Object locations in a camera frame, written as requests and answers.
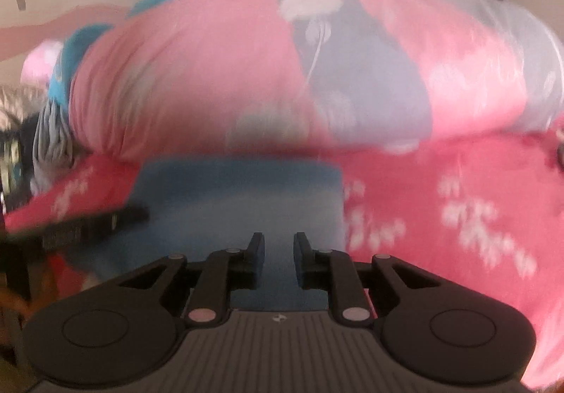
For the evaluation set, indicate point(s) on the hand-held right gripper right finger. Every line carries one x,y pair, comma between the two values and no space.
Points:
299,258

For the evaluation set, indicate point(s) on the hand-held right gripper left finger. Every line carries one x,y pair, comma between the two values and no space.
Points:
259,258

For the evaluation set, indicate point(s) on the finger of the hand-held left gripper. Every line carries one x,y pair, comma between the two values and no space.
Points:
97,225

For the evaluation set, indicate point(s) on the blue denim jeans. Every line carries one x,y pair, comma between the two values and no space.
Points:
238,199

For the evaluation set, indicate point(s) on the grey garment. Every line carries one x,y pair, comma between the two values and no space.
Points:
53,146

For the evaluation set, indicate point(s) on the black and gold printed garment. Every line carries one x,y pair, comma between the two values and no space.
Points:
13,172

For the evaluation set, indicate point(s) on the beige striped cloth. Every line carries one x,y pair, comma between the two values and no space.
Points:
17,106

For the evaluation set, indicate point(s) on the pink floral bed blanket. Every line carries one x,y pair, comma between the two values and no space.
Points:
440,208

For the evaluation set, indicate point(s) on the pink plush garment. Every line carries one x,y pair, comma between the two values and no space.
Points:
42,62

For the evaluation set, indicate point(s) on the pink grey rolled quilt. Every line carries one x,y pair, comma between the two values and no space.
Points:
220,67

